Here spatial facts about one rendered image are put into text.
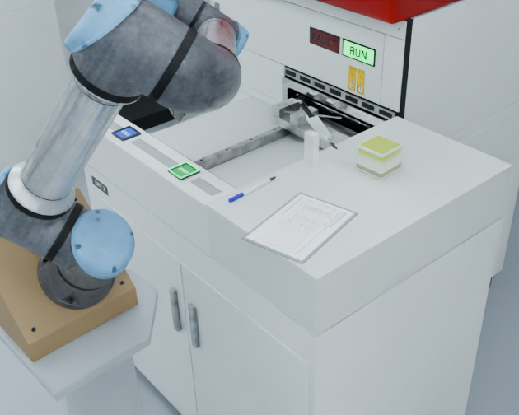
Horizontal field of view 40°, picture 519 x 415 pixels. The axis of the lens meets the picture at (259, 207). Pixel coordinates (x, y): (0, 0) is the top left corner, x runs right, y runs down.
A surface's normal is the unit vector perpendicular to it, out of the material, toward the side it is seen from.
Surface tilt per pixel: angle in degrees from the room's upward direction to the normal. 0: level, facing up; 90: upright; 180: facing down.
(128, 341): 0
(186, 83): 88
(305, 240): 0
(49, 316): 44
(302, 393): 90
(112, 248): 50
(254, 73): 90
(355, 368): 90
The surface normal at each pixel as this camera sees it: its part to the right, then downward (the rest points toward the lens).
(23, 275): 0.44, -0.33
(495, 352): -0.03, -0.83
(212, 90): 0.64, 0.52
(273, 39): -0.77, 0.37
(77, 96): -0.54, 0.32
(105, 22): 0.14, 0.17
